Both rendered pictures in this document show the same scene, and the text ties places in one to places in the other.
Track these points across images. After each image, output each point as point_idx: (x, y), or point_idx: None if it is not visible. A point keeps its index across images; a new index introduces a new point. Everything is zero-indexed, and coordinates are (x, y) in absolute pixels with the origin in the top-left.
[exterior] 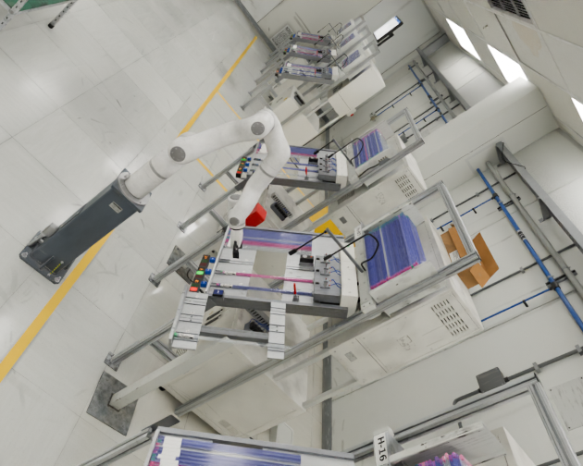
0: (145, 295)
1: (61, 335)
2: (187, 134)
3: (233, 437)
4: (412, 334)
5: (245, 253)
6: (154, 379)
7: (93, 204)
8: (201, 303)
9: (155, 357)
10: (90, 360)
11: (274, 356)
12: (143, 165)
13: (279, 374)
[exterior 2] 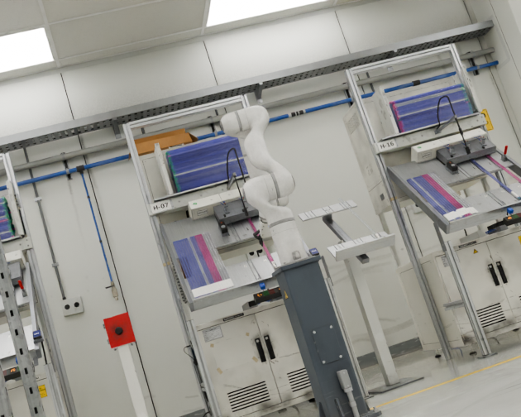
0: None
1: (397, 395)
2: (264, 176)
3: (422, 200)
4: None
5: (235, 270)
6: (379, 321)
7: (328, 294)
8: (341, 246)
9: (315, 410)
10: (386, 394)
11: (353, 203)
12: (289, 230)
13: None
